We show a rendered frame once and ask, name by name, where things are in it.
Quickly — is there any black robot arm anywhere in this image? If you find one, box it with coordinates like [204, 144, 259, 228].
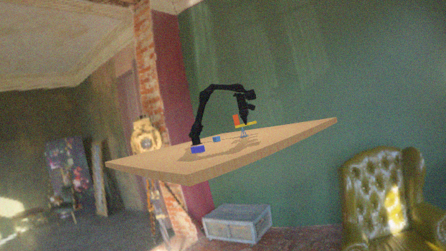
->
[189, 83, 256, 146]

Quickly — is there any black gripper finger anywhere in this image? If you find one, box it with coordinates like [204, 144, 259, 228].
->
[240, 114, 249, 125]

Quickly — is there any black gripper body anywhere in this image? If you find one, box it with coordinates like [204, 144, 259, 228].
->
[238, 101, 249, 115]

